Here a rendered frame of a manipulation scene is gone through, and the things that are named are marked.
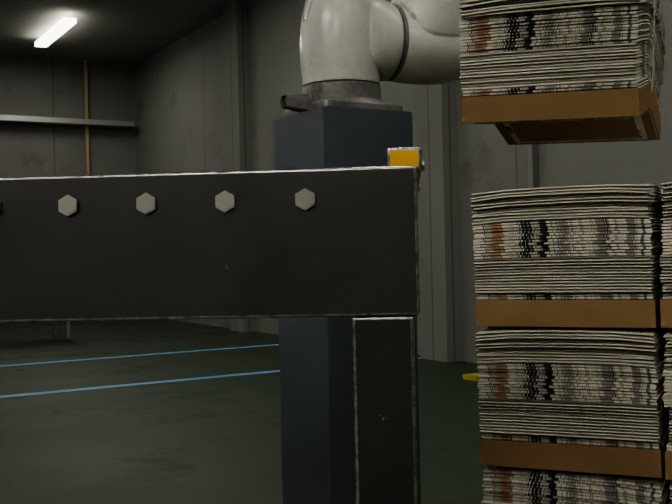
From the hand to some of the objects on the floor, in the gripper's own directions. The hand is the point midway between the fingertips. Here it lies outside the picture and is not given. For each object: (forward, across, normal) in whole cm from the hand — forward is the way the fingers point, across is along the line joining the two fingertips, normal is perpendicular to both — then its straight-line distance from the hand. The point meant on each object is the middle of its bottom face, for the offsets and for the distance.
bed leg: (-86, +138, +5) cm, 162 cm away
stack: (+10, +129, +48) cm, 138 cm away
